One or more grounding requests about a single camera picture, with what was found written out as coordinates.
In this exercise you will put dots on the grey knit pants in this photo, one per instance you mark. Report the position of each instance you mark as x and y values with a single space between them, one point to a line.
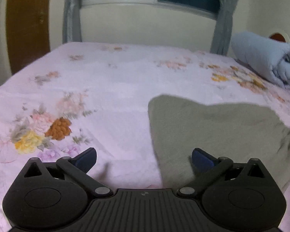
237 131

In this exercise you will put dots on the right grey curtain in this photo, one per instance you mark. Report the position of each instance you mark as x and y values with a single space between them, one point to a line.
223 28

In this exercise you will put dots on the grey curtain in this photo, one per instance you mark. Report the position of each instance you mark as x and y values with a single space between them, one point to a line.
71 31
223 28

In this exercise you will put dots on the left grey curtain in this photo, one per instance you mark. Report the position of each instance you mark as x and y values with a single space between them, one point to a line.
71 31

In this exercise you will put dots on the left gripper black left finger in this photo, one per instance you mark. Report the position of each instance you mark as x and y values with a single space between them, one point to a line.
53 195

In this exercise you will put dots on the brown wooden door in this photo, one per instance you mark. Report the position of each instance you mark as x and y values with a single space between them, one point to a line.
27 32

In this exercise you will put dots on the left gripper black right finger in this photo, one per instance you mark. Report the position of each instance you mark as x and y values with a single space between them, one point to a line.
233 196

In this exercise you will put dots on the pink floral bed cover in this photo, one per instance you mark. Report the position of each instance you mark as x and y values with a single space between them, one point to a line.
84 95

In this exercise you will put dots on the rolled light blue duvet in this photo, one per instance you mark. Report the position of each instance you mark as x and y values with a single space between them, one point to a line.
269 58

